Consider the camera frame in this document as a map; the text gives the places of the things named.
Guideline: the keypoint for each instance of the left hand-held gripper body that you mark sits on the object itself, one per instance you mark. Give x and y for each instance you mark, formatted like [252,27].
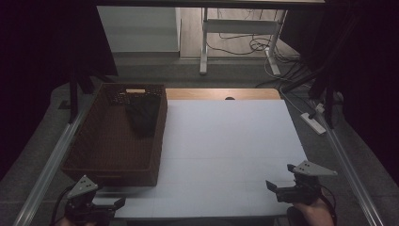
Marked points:
[82,188]

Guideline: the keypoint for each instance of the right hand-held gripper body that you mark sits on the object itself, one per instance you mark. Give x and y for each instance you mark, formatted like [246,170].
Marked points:
[302,188]

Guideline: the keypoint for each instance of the brown wicker basket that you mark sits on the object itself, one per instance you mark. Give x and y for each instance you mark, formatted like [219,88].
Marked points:
[106,150]

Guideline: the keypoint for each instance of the dark cloth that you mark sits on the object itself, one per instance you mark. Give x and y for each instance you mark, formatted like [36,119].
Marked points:
[142,116]

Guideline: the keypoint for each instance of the person's right hand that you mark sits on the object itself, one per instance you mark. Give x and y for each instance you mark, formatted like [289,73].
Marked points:
[313,213]

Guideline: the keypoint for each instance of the person's left hand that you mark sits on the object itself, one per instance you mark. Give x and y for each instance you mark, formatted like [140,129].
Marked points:
[73,222]

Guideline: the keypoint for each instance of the white power strip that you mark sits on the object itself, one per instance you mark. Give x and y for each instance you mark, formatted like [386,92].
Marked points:
[313,124]

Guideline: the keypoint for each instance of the white table mat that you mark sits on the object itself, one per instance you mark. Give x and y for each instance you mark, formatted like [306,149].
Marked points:
[226,147]

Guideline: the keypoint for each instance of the black metal stand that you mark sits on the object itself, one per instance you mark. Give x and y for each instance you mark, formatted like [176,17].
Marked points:
[73,94]
[327,97]

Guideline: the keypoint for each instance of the black table grommet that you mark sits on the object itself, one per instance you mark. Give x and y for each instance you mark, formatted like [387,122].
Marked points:
[230,98]

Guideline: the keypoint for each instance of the white cabinet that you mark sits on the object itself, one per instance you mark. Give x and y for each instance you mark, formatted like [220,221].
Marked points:
[138,28]

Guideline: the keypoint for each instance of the aluminium rail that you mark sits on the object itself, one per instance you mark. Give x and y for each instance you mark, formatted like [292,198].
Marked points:
[348,169]
[47,172]

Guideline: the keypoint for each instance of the white desk frame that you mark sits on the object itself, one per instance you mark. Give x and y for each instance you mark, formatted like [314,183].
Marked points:
[241,25]

